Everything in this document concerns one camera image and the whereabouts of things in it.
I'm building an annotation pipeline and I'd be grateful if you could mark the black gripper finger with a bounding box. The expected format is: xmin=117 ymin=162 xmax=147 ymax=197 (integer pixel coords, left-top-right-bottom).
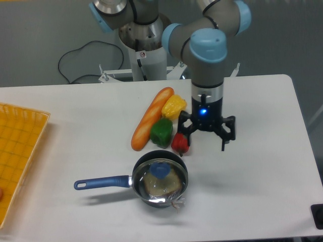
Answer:
xmin=177 ymin=111 xmax=199 ymax=146
xmin=214 ymin=116 xmax=236 ymax=151

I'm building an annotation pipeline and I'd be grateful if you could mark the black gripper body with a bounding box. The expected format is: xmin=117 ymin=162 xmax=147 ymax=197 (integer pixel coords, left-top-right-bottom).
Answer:
xmin=190 ymin=98 xmax=224 ymax=133

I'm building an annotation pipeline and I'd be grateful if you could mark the glass lid with blue knob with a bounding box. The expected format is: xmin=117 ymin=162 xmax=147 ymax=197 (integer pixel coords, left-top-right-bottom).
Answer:
xmin=132 ymin=158 xmax=188 ymax=206

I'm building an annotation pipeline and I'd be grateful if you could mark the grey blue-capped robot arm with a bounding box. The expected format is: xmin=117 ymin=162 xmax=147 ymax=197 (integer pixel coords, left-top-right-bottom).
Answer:
xmin=89 ymin=1 xmax=251 ymax=154

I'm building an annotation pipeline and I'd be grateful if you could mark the yellow bell pepper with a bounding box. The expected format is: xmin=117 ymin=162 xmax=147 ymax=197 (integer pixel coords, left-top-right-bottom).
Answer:
xmin=161 ymin=94 xmax=187 ymax=120

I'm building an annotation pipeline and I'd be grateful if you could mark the green bell pepper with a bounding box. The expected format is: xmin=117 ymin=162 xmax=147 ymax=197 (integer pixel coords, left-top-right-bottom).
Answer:
xmin=150 ymin=118 xmax=173 ymax=148

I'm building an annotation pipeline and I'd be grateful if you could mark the red bell pepper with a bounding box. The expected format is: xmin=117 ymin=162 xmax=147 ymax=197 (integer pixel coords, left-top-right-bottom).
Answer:
xmin=171 ymin=133 xmax=190 ymax=157

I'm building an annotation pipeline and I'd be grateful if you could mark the orange baguette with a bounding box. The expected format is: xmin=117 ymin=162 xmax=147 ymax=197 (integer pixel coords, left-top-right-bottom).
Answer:
xmin=131 ymin=87 xmax=175 ymax=151

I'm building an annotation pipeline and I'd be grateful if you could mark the wrapped bread slice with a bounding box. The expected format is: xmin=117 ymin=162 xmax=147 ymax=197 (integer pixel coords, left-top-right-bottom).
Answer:
xmin=140 ymin=169 xmax=187 ymax=209

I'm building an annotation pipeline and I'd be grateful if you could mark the black corner device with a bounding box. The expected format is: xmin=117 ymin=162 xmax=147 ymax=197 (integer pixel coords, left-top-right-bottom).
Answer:
xmin=310 ymin=204 xmax=323 ymax=230

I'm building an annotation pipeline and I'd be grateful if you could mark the yellow woven basket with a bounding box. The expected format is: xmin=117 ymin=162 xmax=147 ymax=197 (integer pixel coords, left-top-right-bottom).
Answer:
xmin=1 ymin=103 xmax=50 ymax=228

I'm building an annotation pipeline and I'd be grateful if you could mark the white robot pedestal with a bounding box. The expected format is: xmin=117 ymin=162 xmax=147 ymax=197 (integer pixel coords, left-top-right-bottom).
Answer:
xmin=98 ymin=14 xmax=240 ymax=83

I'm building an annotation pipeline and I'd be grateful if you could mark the black saucepan with blue handle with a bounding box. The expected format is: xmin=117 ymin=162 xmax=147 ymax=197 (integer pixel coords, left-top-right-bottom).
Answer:
xmin=74 ymin=150 xmax=188 ymax=208

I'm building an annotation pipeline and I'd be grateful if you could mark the black floor cable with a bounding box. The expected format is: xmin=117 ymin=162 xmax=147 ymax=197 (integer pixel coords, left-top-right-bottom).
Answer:
xmin=58 ymin=40 xmax=125 ymax=85

